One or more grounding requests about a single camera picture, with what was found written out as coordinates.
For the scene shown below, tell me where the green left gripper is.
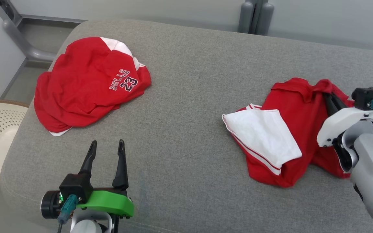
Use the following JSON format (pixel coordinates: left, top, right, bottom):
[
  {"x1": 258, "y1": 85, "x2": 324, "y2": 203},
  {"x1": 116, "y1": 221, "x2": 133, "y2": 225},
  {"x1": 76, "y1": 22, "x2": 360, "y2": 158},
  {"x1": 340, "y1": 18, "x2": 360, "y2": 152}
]
[{"x1": 76, "y1": 139, "x2": 134, "y2": 218}]

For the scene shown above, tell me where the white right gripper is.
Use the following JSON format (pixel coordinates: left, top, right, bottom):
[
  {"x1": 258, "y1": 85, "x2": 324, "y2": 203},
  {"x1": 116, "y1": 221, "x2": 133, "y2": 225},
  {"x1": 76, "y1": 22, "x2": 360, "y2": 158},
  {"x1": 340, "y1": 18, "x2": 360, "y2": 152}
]
[{"x1": 317, "y1": 92, "x2": 373, "y2": 148}]

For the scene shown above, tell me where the red white-sleeved Bulls jersey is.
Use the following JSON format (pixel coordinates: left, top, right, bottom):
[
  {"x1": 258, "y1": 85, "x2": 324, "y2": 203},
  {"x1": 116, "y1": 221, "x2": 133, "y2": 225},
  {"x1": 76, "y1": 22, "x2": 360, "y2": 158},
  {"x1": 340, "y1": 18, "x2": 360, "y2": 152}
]
[{"x1": 222, "y1": 78, "x2": 355, "y2": 188}]

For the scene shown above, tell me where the left black cable teal plug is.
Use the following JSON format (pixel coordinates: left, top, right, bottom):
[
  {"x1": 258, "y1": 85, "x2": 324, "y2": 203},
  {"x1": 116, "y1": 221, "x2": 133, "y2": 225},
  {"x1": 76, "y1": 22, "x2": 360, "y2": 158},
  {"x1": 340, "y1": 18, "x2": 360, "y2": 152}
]
[{"x1": 57, "y1": 194, "x2": 78, "y2": 233}]

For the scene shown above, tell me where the grey partition post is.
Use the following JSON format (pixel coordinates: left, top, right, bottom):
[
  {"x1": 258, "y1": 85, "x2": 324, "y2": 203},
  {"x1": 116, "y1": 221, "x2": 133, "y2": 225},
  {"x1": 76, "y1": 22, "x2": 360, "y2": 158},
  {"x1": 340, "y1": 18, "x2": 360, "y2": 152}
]
[{"x1": 238, "y1": 0, "x2": 275, "y2": 36}]

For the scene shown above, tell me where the grey metal tube frame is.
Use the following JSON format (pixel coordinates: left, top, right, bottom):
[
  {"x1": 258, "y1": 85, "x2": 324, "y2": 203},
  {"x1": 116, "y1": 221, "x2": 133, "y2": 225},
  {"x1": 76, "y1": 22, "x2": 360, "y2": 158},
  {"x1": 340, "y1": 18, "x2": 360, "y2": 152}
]
[{"x1": 0, "y1": 0, "x2": 86, "y2": 62}]

